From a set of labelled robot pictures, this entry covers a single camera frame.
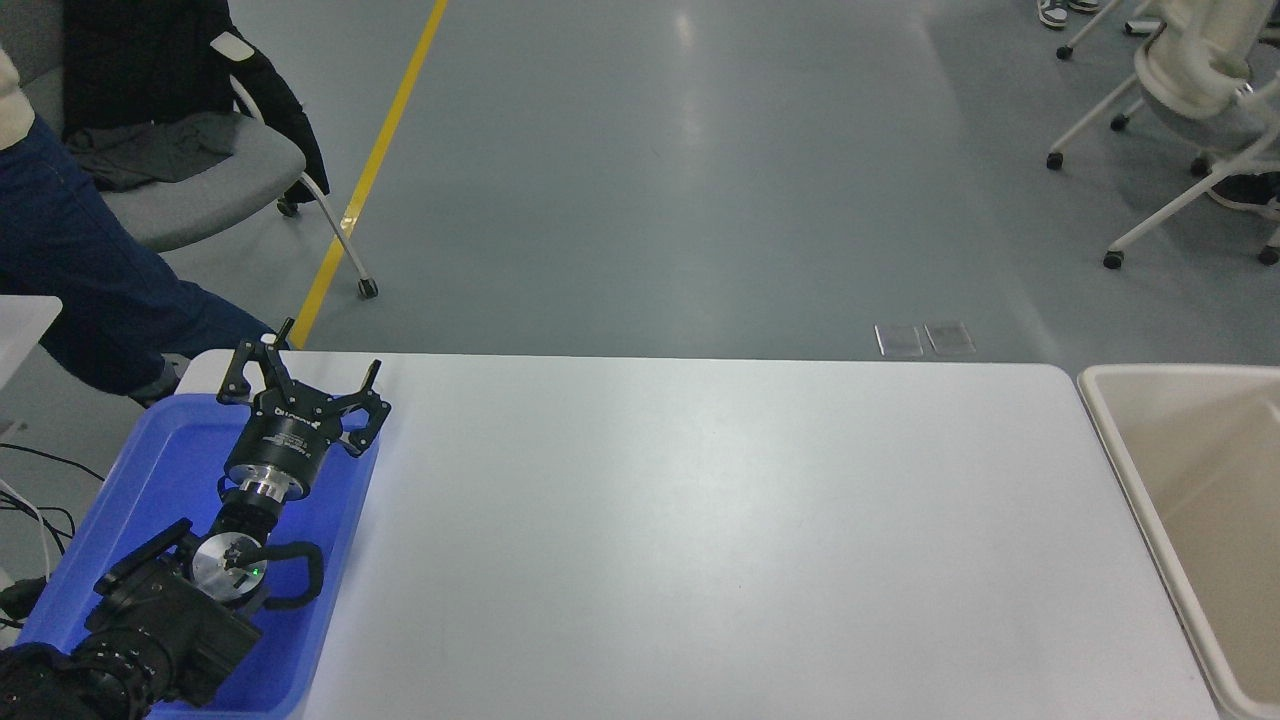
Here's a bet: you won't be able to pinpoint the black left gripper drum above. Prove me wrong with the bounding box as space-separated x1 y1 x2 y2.
224 390 339 489

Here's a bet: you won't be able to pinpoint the blue plastic tray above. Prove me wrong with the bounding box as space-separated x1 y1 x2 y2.
15 392 381 719

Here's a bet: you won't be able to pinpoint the grey chair with white legs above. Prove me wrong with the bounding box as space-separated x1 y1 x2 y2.
0 0 379 299

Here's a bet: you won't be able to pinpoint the person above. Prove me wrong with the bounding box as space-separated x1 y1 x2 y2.
0 45 277 409

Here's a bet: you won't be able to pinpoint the small white table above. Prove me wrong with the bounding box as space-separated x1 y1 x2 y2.
0 295 63 386

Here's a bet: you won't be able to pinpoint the dark grey cloth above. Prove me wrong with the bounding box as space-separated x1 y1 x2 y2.
65 110 243 193

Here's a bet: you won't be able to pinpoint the black jacket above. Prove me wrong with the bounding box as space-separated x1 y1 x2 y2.
62 0 329 206

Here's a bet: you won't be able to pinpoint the white rolling chair legs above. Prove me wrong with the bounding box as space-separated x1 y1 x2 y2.
1058 0 1161 61

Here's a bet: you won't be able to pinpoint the large pale bin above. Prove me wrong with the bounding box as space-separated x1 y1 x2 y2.
1077 364 1280 720

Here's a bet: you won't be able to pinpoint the white office chair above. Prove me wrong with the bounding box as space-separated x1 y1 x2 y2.
1045 0 1280 269

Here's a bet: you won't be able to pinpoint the person's black shoe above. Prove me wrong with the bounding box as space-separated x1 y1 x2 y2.
1205 172 1280 217

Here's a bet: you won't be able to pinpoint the black cables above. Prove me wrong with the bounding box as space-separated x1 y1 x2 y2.
0 440 106 641

